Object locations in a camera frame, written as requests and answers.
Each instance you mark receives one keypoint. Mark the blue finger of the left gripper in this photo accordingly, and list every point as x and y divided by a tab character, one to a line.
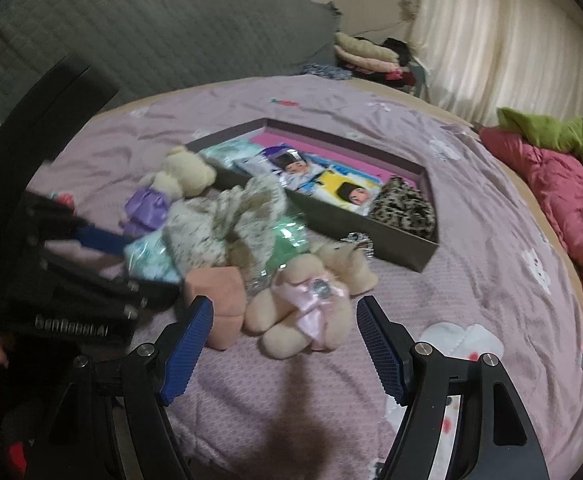
138	293
101	240

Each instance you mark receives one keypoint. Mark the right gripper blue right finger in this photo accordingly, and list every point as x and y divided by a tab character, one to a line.
389	345

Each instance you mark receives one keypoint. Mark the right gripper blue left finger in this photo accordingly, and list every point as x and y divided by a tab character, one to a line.
180	345

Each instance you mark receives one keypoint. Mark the peach makeup sponge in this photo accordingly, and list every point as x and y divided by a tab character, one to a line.
224	286

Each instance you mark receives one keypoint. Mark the beige teddy bear pink dress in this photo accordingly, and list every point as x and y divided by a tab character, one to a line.
308	304

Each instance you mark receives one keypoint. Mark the cream teddy bear purple dress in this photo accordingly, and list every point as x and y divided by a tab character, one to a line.
183	174

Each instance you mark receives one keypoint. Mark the white floral fabric scrunchie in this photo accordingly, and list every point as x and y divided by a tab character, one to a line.
234	228

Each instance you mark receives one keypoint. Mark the green sponge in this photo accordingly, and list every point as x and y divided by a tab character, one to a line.
291	239

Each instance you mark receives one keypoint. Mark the leopard print scrunchie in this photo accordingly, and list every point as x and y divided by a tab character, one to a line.
405	208

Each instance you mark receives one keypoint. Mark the yellow cartoon wipes pack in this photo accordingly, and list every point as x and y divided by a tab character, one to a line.
348	190

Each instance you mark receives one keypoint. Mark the green floral tissue pack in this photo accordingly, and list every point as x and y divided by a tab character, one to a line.
227	152

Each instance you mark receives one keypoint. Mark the purple patterned bed sheet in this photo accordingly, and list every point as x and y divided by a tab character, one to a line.
296	395

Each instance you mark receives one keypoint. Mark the dark shallow cardboard box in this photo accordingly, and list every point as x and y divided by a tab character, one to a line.
392	245

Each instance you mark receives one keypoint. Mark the pink and blue book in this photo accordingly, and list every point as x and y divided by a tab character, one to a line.
380	170

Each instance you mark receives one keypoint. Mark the grey quilted headboard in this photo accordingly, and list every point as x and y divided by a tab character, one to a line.
147	47

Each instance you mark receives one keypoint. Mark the dark patterned cloth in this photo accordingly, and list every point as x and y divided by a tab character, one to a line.
326	71

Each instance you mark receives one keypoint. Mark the green garment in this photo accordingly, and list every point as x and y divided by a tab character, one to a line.
544	131

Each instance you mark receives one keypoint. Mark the stack of folded clothes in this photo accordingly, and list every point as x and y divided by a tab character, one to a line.
391	63

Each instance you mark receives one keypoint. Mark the white striped curtain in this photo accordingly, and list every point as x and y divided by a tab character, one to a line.
481	55

